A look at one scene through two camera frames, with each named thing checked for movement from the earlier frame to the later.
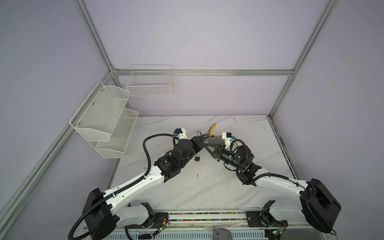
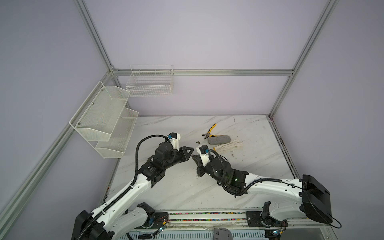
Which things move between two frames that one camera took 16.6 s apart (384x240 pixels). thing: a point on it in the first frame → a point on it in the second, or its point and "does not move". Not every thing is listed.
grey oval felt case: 216,140 does not move
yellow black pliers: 208,134 does not move
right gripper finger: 214,145 → 198,159
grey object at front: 222,233 does not move
